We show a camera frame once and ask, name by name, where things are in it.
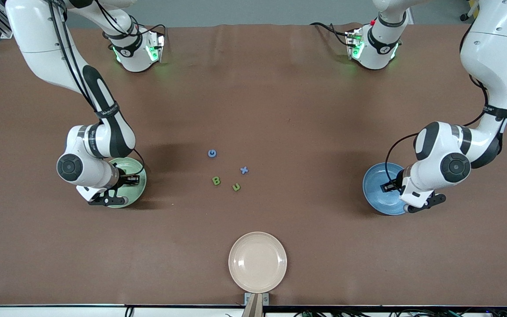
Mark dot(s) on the blue letter G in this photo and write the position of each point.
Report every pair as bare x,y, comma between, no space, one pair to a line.
212,153

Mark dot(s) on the green letter B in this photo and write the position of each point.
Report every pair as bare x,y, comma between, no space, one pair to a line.
216,180

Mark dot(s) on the green letter u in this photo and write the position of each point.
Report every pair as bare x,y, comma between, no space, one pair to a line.
236,187

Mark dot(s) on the blue letter x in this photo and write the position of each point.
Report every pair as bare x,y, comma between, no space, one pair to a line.
244,170

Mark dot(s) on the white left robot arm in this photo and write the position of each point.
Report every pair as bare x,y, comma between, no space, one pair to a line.
495,53

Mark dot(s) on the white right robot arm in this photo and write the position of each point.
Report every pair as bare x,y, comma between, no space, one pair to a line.
42,44

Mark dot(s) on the green plate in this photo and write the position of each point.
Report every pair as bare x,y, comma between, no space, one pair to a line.
137,193

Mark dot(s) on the blue plate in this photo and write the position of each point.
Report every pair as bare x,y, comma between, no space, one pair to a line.
374,193

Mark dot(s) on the brown table mat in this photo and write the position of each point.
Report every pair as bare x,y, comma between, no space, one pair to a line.
60,242

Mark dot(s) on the beige plate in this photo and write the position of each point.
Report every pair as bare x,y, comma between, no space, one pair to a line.
258,262

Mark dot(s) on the black caster wheel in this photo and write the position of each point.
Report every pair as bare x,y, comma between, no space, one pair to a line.
463,17

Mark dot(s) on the grey mount bracket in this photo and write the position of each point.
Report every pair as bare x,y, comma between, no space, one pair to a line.
265,299

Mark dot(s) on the beige camera pole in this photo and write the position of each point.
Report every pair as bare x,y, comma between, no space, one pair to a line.
253,308

